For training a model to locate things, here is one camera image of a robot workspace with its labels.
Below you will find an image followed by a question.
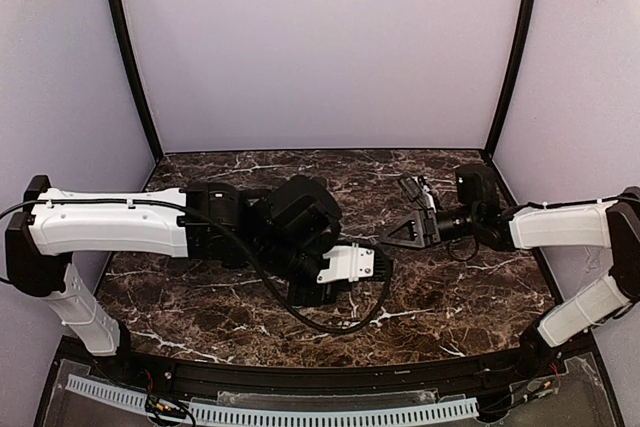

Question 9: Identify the black left frame post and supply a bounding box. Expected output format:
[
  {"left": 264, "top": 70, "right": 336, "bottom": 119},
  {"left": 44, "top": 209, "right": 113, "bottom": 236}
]
[{"left": 107, "top": 0, "right": 164, "bottom": 163}]

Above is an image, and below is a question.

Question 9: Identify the white slotted cable duct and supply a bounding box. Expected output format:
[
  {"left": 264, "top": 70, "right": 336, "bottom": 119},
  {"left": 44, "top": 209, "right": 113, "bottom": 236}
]
[{"left": 65, "top": 374, "right": 479, "bottom": 426}]

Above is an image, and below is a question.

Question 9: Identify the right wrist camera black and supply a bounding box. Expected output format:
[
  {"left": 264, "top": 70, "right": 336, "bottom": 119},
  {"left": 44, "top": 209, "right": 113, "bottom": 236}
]
[{"left": 398, "top": 176, "right": 436, "bottom": 211}]

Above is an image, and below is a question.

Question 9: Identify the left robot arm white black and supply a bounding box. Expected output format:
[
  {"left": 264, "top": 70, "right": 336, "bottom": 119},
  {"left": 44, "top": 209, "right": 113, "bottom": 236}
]
[{"left": 4, "top": 176, "right": 356, "bottom": 357}]

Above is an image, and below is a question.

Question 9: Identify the black frame post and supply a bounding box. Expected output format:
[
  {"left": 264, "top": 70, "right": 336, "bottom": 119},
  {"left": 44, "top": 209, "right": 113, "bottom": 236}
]
[
  {"left": 484, "top": 0, "right": 535, "bottom": 159},
  {"left": 107, "top": 0, "right": 164, "bottom": 163}
]

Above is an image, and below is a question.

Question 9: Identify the black right frame post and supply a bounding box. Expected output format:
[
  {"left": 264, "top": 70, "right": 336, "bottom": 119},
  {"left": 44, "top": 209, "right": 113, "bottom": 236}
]
[{"left": 484, "top": 0, "right": 535, "bottom": 159}]

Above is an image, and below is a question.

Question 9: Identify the black front rail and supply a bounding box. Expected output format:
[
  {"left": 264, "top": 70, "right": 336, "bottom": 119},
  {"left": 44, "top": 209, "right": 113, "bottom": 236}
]
[{"left": 91, "top": 349, "right": 550, "bottom": 397}]

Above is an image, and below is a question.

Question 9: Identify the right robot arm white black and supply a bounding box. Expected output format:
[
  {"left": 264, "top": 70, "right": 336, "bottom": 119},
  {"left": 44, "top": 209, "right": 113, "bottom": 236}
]
[{"left": 380, "top": 164, "right": 639, "bottom": 349}]

